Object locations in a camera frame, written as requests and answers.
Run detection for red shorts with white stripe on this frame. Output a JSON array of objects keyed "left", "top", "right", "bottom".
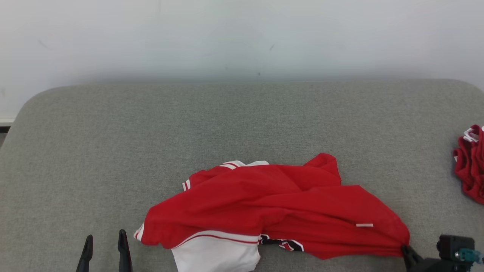
[{"left": 453, "top": 125, "right": 484, "bottom": 205}]

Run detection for grey fabric sofa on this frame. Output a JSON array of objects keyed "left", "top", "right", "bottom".
[{"left": 0, "top": 79, "right": 484, "bottom": 272}]

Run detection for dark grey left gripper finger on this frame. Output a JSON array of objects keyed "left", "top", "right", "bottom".
[
  {"left": 118, "top": 229, "right": 133, "bottom": 272},
  {"left": 76, "top": 235, "right": 93, "bottom": 272}
]

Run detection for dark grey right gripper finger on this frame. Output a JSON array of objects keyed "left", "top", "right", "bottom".
[{"left": 401, "top": 245, "right": 424, "bottom": 266}]

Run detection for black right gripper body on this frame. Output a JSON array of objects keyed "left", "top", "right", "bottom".
[{"left": 406, "top": 258, "right": 471, "bottom": 272}]

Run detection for teal cable connector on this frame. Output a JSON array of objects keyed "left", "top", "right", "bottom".
[{"left": 459, "top": 249, "right": 484, "bottom": 265}]

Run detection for red and white jersey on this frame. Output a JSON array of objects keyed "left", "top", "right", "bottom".
[{"left": 134, "top": 153, "right": 411, "bottom": 272}]

